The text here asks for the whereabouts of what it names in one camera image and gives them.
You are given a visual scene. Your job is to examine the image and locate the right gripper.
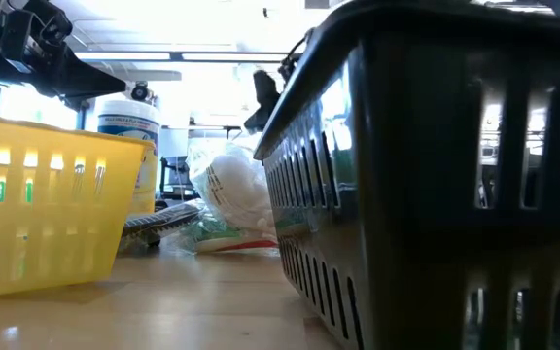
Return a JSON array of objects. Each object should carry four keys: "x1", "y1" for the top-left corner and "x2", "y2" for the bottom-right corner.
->
[{"x1": 243, "y1": 52, "x2": 306, "y2": 133}]

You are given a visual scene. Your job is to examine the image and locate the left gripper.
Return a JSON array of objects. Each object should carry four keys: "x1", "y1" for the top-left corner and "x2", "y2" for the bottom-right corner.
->
[{"x1": 0, "y1": 41, "x2": 128, "y2": 111}]

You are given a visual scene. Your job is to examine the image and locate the bag of cotton balls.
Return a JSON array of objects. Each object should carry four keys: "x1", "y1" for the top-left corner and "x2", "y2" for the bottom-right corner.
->
[{"x1": 186, "y1": 139, "x2": 279, "y2": 235}]

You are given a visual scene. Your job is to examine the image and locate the red toothbrush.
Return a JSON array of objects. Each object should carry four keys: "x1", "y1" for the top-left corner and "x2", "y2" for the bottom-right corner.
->
[{"x1": 195, "y1": 237, "x2": 280, "y2": 255}]

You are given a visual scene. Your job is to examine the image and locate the black ceiling spotlight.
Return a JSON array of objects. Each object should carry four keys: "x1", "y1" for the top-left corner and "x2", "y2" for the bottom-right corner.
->
[{"x1": 130, "y1": 81, "x2": 151, "y2": 102}]

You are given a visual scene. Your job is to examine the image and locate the long ceiling light fixture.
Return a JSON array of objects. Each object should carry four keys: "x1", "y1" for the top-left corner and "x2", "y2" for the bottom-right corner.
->
[{"x1": 73, "y1": 50, "x2": 305, "y2": 64}]

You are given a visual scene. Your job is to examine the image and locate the disinfectant wipes canister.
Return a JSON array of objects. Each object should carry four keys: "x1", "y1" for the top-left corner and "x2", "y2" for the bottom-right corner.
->
[{"x1": 96, "y1": 98, "x2": 161, "y2": 219}]

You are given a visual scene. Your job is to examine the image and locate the black computer monitor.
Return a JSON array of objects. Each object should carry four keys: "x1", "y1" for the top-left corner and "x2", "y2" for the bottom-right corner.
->
[{"x1": 160, "y1": 154, "x2": 199, "y2": 200}]

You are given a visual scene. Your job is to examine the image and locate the yellow plastic basket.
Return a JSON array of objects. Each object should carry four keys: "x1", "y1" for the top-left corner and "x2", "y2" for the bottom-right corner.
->
[{"x1": 0, "y1": 114, "x2": 157, "y2": 300}]

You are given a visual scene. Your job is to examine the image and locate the black round brush in bag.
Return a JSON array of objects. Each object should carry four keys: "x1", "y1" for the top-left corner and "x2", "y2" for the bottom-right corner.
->
[{"x1": 121, "y1": 199, "x2": 204, "y2": 247}]

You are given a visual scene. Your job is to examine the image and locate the black plastic basket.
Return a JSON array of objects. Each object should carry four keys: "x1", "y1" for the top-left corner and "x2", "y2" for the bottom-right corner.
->
[{"x1": 253, "y1": 0, "x2": 560, "y2": 350}]

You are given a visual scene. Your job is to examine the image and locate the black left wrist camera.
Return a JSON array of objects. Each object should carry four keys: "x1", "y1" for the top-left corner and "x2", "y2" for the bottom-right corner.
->
[{"x1": 0, "y1": 0, "x2": 74, "y2": 74}]

